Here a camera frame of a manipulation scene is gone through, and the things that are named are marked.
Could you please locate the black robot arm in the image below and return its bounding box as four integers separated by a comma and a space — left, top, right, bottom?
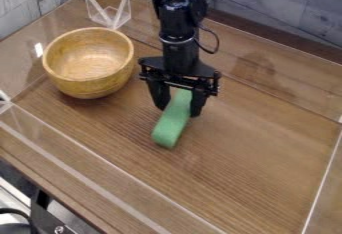
137, 0, 220, 117

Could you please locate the black table leg frame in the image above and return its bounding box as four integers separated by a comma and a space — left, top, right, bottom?
30, 190, 77, 234

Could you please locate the wooden bowl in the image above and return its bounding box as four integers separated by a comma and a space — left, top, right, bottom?
41, 27, 133, 99

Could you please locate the clear acrylic corner bracket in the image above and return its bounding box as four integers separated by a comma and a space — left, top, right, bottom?
85, 0, 130, 30

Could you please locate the clear acrylic left bracket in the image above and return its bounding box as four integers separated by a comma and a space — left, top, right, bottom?
0, 90, 12, 115

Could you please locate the black cable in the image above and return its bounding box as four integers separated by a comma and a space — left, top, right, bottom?
0, 207, 33, 234

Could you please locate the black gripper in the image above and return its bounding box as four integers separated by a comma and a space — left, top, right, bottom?
137, 56, 221, 117

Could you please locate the green stick block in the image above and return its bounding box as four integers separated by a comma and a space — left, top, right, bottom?
150, 89, 192, 148

